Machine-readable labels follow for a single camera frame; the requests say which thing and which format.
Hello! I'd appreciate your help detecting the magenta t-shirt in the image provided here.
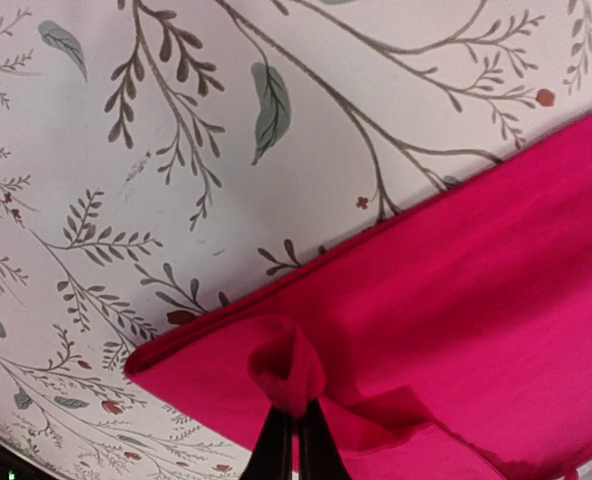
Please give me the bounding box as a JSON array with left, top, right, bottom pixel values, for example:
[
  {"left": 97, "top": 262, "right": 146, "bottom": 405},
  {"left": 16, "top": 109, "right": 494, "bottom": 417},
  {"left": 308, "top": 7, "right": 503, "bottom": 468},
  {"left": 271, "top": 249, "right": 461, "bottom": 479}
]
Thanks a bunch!
[{"left": 125, "top": 115, "right": 592, "bottom": 479}]

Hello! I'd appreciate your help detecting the floral patterned table cloth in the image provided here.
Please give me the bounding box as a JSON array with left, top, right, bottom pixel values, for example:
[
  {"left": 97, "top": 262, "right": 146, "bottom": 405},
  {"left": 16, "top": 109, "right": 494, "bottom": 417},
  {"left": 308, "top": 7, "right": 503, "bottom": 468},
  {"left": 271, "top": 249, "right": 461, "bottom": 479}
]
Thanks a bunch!
[{"left": 0, "top": 1, "right": 592, "bottom": 479}]

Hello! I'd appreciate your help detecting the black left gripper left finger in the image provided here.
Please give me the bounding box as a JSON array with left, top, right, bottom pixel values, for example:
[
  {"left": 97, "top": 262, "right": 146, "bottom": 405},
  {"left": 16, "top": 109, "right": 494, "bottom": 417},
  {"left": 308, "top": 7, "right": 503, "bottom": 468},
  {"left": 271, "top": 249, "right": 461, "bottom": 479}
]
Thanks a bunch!
[{"left": 243, "top": 406, "right": 293, "bottom": 480}]

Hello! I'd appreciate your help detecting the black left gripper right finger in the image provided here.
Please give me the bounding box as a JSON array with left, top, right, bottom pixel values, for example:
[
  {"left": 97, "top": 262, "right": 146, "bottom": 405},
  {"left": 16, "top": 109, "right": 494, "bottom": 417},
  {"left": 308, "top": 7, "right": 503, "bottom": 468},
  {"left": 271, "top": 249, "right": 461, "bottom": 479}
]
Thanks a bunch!
[{"left": 298, "top": 400, "right": 351, "bottom": 480}]

